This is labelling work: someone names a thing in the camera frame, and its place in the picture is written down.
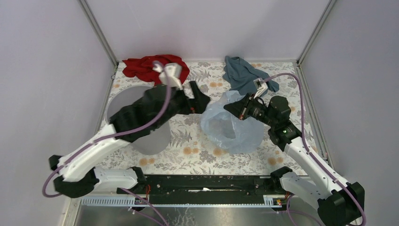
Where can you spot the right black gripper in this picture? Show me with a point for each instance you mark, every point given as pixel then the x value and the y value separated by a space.
pixel 241 108

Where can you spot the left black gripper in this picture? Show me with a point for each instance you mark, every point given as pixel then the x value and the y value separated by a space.
pixel 198 104

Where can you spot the light blue plastic trash bag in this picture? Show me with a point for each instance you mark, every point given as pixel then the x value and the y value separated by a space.
pixel 228 132

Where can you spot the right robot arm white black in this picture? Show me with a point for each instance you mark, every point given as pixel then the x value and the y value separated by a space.
pixel 337 201

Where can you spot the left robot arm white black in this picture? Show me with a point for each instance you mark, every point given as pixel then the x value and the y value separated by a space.
pixel 77 174

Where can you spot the grey plastic trash bin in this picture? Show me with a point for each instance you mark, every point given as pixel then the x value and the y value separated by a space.
pixel 151 144

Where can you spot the blue-grey crumpled cloth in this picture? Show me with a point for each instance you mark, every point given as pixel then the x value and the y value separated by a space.
pixel 241 75

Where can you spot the red crumpled cloth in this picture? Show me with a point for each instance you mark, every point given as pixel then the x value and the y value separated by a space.
pixel 142 68

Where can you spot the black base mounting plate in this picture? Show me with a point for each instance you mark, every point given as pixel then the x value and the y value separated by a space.
pixel 208 189

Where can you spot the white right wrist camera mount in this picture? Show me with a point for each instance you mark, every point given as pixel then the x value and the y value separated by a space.
pixel 261 87

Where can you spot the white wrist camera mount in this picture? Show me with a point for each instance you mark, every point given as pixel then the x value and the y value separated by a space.
pixel 261 87
pixel 169 74

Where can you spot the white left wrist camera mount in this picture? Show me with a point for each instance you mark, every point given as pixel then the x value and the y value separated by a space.
pixel 169 74

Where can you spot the white slotted cable duct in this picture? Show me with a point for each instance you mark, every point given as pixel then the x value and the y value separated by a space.
pixel 128 201

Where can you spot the aluminium frame post left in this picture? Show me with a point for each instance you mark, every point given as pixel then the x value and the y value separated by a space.
pixel 98 31

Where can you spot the aluminium frame post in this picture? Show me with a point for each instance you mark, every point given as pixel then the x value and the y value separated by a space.
pixel 329 7
pixel 98 31

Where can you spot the aluminium frame post right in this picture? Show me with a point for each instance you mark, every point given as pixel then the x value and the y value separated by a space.
pixel 329 7

